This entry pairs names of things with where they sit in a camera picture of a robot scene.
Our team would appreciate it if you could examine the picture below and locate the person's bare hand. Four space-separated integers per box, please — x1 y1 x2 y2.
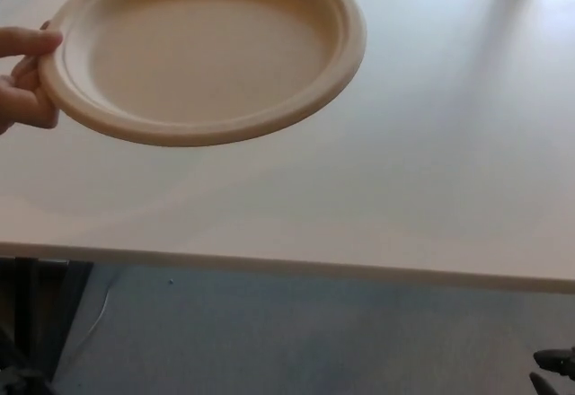
0 19 65 136

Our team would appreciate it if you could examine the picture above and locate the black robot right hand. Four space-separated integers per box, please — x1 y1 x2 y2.
528 347 575 395

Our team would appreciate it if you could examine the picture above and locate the beige paper plate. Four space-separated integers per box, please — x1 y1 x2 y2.
37 0 369 148

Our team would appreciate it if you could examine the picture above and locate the thin white floor cable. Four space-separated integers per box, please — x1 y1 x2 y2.
57 283 113 369

